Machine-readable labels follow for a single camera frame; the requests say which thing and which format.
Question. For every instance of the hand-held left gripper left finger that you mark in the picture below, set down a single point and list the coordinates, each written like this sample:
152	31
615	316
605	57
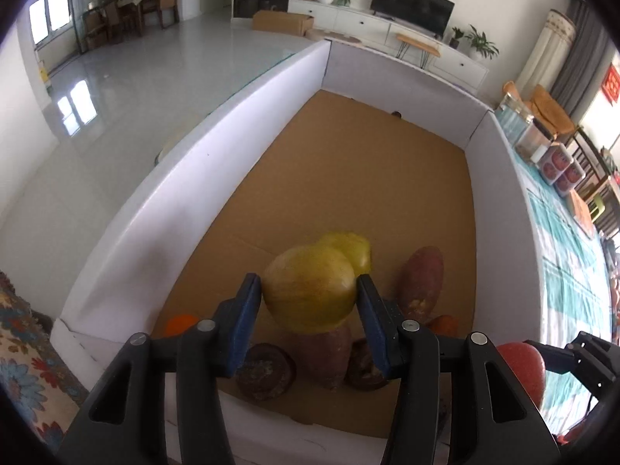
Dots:
244	329

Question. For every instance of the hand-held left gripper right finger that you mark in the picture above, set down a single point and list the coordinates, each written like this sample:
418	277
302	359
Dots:
375	332

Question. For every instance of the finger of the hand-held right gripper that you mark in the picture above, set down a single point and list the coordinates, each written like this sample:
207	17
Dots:
557	359

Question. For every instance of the large red-orange persimmon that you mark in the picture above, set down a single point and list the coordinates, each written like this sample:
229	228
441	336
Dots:
525	370

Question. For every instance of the dark wrinkled passion fruit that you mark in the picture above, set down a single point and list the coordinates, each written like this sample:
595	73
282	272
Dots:
361	367
264	372

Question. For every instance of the reddish sweet potato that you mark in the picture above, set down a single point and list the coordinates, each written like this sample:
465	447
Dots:
421	281
324	358

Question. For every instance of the round orange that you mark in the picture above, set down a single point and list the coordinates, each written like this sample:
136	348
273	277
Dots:
180	325

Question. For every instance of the small tangerine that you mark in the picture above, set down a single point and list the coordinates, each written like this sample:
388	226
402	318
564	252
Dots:
443	324

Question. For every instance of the yellow-green pear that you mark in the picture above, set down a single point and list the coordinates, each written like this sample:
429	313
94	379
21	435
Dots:
356	252
310	290

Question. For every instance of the white cardboard box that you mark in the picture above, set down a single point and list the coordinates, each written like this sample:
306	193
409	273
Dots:
387	164

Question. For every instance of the teal checked tablecloth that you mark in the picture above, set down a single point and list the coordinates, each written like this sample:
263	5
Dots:
566	261

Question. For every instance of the orange cover book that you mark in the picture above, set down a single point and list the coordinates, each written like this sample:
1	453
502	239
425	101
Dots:
581	210

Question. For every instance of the green stool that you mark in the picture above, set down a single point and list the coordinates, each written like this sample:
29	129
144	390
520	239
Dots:
598	203

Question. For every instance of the red label tin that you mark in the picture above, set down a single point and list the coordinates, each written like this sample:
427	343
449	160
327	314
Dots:
557	161
571	178

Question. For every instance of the dark wooden dining chair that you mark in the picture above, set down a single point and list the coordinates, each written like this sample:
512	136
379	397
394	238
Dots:
591	164

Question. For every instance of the plastic jar with black lid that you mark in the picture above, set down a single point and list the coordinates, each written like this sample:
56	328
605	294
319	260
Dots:
533	143

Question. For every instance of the floral printed blanket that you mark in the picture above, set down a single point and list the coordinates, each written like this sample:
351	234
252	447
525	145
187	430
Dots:
29	373

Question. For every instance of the clear glass jar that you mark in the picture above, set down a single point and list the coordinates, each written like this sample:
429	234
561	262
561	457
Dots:
511	117

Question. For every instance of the yellow armchair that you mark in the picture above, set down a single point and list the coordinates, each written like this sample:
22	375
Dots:
552	109

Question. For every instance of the small wooden side table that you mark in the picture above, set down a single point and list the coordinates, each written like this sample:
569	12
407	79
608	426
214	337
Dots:
419	44

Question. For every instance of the white television cabinet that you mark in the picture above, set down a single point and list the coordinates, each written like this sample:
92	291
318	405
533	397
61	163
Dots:
387	34

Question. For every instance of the grey curtain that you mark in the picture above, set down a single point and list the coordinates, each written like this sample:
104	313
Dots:
583	58

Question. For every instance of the small green potted plant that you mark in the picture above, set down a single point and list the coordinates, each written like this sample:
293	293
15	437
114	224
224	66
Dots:
455	36

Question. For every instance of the leafy green potted plant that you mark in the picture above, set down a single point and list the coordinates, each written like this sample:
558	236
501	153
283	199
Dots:
482	43

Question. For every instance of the brown cardboard carton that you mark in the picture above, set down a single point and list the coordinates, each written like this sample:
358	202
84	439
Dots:
283	22

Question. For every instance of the white curtain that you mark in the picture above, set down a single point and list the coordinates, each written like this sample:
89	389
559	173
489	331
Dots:
547	48

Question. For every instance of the black television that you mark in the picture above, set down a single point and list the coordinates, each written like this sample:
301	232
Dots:
414	7

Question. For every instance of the brown upholstered dining chair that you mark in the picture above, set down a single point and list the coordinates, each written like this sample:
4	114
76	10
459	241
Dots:
168	0

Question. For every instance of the balcony window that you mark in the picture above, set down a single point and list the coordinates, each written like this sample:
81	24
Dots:
51	12

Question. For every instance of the red wall decoration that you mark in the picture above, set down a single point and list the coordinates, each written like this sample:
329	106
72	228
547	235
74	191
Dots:
612	85

